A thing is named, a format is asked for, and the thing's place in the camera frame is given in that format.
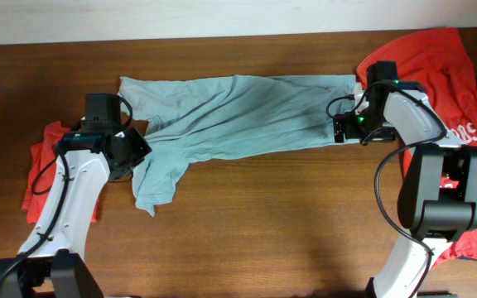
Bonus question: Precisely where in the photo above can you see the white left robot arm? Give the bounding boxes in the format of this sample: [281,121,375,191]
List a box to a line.
[0,94,152,297]

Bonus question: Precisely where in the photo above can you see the folded red t-shirt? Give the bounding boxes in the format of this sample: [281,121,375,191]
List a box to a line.
[22,121,80,224]

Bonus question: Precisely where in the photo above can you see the light blue t-shirt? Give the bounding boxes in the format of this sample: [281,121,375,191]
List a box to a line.
[118,74,356,214]

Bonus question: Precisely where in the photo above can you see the red printed t-shirt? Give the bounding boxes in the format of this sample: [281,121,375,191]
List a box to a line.
[356,28,477,266]

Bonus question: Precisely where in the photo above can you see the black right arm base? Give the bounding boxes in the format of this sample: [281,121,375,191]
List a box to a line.
[364,277,459,298]

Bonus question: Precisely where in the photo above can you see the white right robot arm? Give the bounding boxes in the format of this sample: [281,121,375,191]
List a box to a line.
[328,60,477,298]

